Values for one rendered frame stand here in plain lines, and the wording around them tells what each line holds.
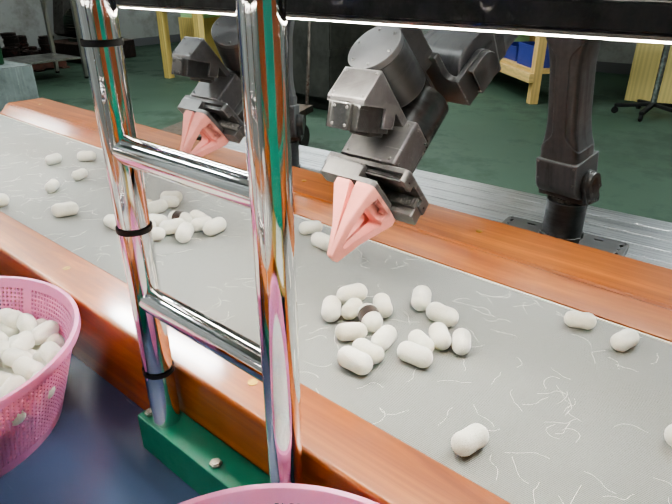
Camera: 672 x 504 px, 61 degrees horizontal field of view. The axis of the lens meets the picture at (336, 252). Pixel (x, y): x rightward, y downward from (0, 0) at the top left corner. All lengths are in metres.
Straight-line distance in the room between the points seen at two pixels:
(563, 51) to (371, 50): 0.36
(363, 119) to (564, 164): 0.45
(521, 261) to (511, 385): 0.21
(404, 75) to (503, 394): 0.31
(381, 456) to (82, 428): 0.32
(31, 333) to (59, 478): 0.16
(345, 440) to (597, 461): 0.19
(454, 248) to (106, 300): 0.41
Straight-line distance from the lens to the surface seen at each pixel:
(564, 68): 0.86
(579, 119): 0.89
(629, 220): 1.15
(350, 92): 0.53
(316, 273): 0.69
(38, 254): 0.77
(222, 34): 0.88
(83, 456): 0.59
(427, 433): 0.48
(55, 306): 0.67
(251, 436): 0.47
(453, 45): 0.64
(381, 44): 0.57
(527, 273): 0.69
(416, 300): 0.61
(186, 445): 0.52
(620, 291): 0.68
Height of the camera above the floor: 1.07
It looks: 26 degrees down
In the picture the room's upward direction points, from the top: straight up
